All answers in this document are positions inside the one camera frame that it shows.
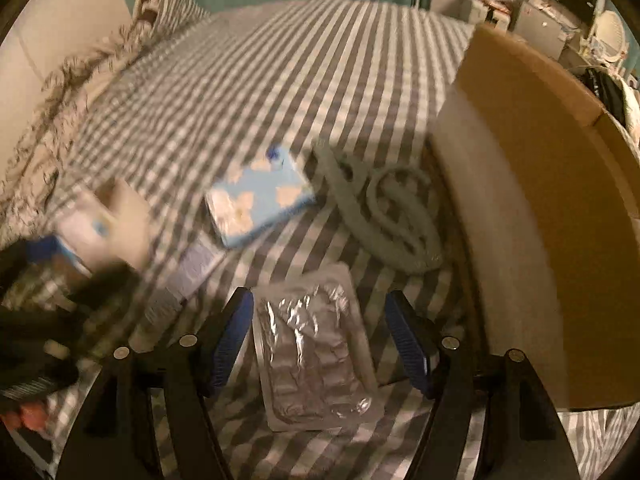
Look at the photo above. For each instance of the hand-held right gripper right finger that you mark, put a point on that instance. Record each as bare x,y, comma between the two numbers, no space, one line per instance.
407,345

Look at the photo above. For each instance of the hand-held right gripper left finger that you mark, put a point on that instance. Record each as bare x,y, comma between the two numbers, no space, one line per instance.
229,342

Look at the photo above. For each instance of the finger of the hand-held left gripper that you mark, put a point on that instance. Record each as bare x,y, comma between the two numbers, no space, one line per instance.
50,252

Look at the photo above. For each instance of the white and blue box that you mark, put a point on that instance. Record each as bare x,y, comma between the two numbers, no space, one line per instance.
100,220

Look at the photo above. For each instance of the clear plastic blister package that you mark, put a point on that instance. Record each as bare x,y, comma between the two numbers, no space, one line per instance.
312,360

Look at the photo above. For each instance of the brown cardboard box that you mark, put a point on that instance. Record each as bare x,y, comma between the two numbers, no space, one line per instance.
540,200

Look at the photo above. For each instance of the person's left hand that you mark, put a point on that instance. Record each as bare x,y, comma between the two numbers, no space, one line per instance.
30,416

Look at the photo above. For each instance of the white tube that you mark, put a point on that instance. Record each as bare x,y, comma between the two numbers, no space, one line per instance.
182,275

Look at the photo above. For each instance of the ruffled striped blanket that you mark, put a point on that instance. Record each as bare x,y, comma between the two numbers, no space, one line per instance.
60,115

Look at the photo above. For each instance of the blue cloud-print tissue packet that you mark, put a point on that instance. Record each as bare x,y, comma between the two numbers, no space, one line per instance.
260,195

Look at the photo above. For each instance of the grey gingham bed sheet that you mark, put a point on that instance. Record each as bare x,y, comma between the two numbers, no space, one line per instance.
300,85

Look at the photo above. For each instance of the dark clothing pile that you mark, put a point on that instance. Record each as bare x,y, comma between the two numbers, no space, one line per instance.
607,92

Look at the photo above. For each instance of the white cluttered desk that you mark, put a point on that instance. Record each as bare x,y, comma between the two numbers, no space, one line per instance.
530,20

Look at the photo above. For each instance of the white round fan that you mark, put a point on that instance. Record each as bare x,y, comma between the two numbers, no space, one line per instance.
612,30

